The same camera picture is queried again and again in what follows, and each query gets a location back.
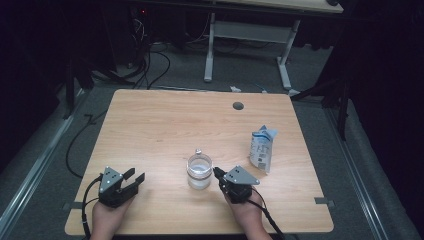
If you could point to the desk with white metal legs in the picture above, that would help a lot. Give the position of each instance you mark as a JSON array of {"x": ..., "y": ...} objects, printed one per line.
[{"x": 250, "y": 31}]

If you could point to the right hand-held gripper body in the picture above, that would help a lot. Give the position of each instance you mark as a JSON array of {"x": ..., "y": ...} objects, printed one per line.
[{"x": 238, "y": 191}]

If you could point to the white and blue salt bag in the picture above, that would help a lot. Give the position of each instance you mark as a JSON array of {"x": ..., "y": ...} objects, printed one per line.
[{"x": 261, "y": 153}]

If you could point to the person's right hand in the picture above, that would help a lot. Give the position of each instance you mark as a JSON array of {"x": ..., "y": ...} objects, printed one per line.
[{"x": 248, "y": 215}]

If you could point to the small pale blue scrap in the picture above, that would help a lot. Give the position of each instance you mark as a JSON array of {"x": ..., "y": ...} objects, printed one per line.
[{"x": 262, "y": 89}]

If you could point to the dark equipment with red light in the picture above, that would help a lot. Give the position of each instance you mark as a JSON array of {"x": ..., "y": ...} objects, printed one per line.
[{"x": 141, "y": 20}]

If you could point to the clear jar with flip lid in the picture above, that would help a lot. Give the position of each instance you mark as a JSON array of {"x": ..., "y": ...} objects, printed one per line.
[{"x": 200, "y": 181}]

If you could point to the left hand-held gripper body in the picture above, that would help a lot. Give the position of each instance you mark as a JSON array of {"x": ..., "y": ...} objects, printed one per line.
[{"x": 113, "y": 196}]

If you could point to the grey tape strip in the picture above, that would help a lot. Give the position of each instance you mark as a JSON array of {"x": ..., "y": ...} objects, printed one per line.
[
  {"x": 75, "y": 206},
  {"x": 324, "y": 200}
]

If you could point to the metal floor rail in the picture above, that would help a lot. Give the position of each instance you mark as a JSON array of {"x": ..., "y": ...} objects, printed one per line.
[
  {"x": 33, "y": 173},
  {"x": 360, "y": 186}
]

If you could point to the person's left hand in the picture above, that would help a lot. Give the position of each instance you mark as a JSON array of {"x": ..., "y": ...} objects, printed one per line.
[{"x": 110, "y": 218}]

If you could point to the small white scrap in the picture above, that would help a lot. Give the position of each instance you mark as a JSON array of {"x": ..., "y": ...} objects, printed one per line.
[{"x": 235, "y": 89}]

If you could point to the black stand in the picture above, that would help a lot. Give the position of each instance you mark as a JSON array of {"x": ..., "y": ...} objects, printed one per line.
[
  {"x": 69, "y": 90},
  {"x": 342, "y": 110}
]

